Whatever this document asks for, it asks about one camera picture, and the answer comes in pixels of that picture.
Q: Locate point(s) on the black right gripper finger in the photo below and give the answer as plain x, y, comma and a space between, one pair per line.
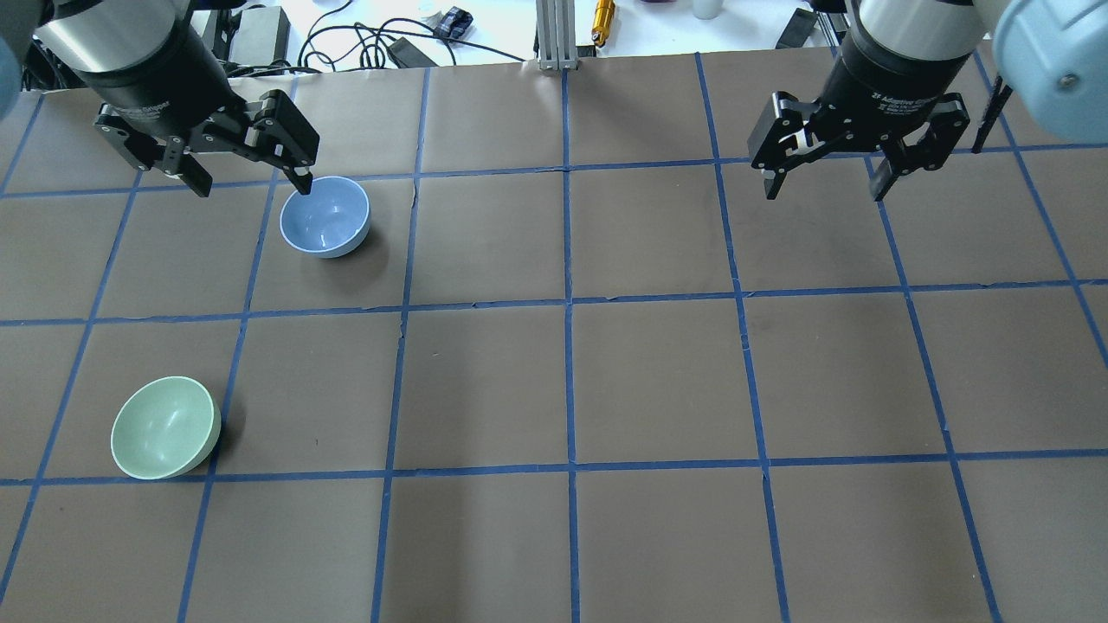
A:
790, 132
945, 125

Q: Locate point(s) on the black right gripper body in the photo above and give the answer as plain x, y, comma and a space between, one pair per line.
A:
885, 73

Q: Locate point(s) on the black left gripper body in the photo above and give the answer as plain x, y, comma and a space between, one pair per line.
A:
154, 80

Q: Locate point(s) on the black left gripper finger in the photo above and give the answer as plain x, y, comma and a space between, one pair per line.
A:
144, 153
272, 130

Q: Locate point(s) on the green bowl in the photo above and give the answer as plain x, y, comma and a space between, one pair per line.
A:
165, 429

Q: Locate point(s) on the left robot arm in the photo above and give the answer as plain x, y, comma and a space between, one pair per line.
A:
75, 30

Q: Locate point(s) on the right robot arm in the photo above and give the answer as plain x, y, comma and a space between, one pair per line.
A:
1051, 53

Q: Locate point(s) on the blue bowl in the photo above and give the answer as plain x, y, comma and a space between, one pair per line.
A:
332, 220

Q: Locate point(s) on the black flat object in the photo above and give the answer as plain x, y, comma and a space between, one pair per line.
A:
798, 29

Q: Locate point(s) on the white cup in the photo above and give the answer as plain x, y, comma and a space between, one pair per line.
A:
706, 9

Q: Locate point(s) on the black power adapter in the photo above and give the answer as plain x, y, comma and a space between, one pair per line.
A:
404, 54

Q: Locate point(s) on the small black blue device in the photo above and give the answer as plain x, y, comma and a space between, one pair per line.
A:
453, 25

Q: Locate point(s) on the yellow tool handle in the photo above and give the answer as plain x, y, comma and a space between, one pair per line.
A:
603, 18

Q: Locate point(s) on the aluminium frame post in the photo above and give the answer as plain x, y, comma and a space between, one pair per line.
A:
556, 35

